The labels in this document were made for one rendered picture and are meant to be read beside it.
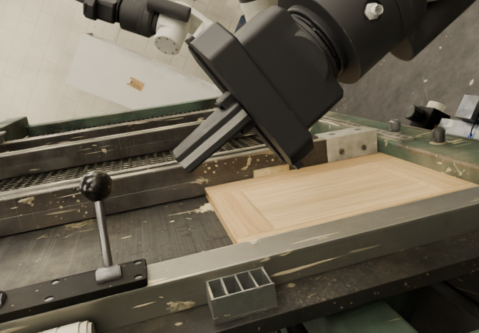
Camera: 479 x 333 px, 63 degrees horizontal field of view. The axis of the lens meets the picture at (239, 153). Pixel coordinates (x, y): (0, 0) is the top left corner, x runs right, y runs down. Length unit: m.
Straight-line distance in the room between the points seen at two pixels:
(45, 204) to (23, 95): 5.48
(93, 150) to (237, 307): 0.94
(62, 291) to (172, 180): 0.38
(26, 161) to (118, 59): 3.32
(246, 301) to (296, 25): 0.28
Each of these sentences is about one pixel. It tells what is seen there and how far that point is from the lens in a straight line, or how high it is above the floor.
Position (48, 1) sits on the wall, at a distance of 6.08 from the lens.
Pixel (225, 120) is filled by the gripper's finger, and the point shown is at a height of 1.38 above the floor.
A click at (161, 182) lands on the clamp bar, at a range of 0.79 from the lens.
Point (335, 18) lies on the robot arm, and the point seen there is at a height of 1.34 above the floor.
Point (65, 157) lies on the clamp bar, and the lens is 1.31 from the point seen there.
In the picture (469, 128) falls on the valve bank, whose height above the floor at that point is 0.74.
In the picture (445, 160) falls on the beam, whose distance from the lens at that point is 0.79.
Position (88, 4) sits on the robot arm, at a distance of 1.00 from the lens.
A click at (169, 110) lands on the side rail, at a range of 2.28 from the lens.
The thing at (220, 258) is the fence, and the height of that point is 1.28.
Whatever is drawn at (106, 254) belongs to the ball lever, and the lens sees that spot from 0.47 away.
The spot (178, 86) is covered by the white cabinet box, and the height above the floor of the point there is 0.92.
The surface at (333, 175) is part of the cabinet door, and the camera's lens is 0.80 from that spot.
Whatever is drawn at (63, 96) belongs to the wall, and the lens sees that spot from 6.14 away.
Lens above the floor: 1.45
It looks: 18 degrees down
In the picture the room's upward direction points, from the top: 69 degrees counter-clockwise
